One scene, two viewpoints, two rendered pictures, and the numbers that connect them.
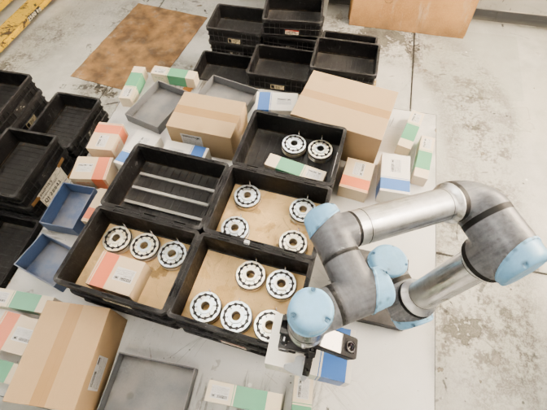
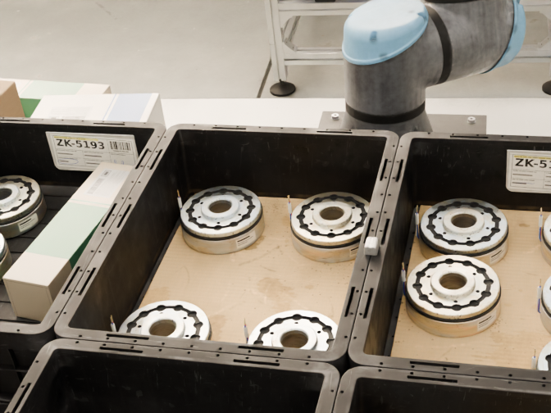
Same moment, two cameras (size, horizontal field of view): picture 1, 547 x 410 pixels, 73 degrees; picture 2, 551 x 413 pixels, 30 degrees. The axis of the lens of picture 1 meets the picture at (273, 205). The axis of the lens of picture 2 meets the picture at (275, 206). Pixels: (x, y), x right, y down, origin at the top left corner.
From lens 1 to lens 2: 1.21 m
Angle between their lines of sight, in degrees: 60
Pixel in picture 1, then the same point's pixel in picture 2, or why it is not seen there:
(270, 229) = (283, 285)
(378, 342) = not seen: hidden behind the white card
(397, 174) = (96, 110)
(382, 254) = (375, 21)
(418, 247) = (281, 117)
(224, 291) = (516, 358)
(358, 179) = not seen: hidden behind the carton
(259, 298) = (511, 281)
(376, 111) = not seen: outside the picture
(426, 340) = (494, 106)
